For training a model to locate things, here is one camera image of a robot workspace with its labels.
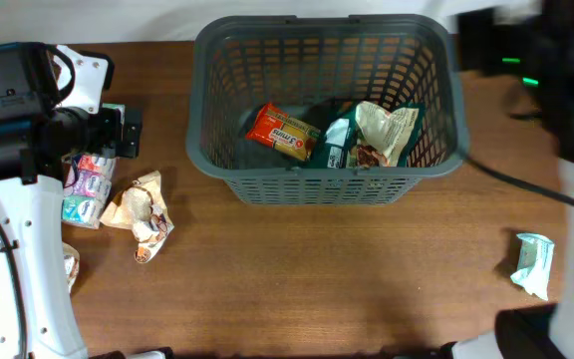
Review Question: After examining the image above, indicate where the multicolour tissue pack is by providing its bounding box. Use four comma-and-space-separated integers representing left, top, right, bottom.
62, 155, 117, 229

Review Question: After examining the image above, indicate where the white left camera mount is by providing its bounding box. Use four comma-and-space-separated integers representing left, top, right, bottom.
54, 45, 115, 115

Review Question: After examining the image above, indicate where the light teal small packet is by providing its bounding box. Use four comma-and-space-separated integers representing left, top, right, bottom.
510, 232, 555, 301

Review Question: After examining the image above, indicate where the orange spaghetti packet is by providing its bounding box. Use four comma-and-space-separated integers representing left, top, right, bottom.
245, 103, 321, 162

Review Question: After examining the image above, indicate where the grey plastic basket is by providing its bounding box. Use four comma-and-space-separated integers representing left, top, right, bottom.
186, 14, 469, 205

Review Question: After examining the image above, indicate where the beige crumpled snack bag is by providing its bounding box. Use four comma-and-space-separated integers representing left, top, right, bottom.
100, 171, 174, 264

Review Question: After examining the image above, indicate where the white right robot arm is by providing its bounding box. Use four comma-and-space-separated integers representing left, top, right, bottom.
440, 0, 574, 358

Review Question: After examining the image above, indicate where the green coffee bean bag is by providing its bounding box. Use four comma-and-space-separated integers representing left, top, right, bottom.
307, 101, 426, 170

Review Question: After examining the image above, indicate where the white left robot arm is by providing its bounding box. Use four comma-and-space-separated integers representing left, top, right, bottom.
0, 42, 143, 358

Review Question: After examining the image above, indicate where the brown white snack pouch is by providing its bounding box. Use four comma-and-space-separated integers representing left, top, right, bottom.
63, 242, 80, 291

